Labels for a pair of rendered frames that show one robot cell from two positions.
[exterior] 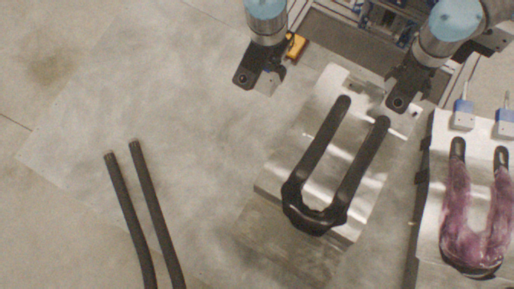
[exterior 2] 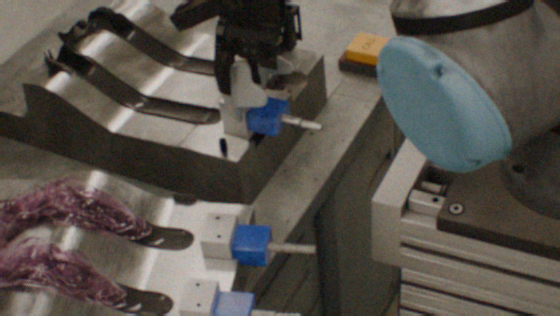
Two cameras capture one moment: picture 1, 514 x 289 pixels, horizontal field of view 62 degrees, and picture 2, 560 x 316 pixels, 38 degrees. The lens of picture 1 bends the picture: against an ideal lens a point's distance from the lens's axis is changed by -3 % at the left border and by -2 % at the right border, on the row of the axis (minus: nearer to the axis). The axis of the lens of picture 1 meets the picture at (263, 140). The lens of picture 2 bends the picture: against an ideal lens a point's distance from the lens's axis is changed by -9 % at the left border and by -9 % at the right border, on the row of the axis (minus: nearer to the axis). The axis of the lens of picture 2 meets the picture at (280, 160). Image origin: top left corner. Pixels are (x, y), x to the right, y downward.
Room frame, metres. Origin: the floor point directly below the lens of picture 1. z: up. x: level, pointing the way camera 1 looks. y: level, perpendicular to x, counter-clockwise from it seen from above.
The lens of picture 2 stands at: (0.22, -1.24, 1.59)
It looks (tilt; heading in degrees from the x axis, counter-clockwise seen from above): 40 degrees down; 81
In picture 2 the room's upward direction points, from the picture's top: 6 degrees counter-clockwise
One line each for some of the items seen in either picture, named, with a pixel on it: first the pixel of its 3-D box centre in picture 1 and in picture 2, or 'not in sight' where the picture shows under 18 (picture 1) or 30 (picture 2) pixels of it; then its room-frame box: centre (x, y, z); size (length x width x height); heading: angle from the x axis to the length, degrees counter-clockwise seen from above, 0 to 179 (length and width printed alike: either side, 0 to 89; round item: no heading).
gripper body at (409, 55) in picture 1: (421, 61); (254, 12); (0.34, -0.35, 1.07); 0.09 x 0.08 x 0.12; 140
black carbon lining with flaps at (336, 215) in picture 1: (336, 163); (137, 61); (0.19, -0.16, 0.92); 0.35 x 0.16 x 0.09; 140
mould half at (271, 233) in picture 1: (326, 171); (138, 82); (0.18, -0.14, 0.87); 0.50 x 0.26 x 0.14; 140
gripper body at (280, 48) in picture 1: (270, 41); not in sight; (0.43, -0.05, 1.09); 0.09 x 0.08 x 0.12; 140
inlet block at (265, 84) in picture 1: (274, 67); not in sight; (0.44, -0.06, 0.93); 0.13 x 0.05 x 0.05; 140
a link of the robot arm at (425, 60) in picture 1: (432, 45); not in sight; (0.34, -0.35, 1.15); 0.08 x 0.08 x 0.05
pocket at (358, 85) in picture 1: (353, 86); (285, 91); (0.39, -0.25, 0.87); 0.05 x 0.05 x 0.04; 50
